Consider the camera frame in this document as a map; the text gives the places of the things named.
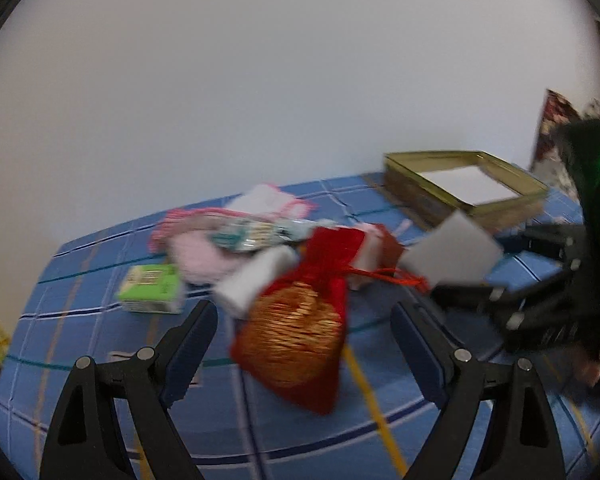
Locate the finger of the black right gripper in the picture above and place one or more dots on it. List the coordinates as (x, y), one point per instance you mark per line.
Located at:
(493, 302)
(565, 243)

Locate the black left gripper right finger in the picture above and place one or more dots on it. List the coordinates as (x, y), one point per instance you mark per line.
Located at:
(521, 440)

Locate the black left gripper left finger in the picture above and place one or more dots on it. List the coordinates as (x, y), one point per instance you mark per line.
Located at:
(85, 440)

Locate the light pink sock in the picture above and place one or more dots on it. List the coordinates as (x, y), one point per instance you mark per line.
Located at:
(199, 260)

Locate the red gold drawstring pouch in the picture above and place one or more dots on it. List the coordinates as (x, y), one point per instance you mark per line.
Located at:
(293, 339)

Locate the pink trimmed white cloth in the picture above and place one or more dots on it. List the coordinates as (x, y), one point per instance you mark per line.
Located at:
(262, 202)

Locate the right hand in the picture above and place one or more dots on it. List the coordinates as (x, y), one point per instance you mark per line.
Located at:
(586, 369)

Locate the white foam tin liner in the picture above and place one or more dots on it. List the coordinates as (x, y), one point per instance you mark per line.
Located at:
(470, 184)

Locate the gold metal tin box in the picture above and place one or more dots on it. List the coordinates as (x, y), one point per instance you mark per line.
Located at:
(432, 205)

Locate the red floral blanket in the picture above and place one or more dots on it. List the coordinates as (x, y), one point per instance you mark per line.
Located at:
(557, 111)

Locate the green white small box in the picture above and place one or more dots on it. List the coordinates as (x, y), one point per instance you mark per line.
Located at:
(152, 288)

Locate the white foam piece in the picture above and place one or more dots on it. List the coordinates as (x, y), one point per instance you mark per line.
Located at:
(237, 293)

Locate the teal patterned packet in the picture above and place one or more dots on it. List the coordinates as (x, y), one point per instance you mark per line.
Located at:
(247, 235)

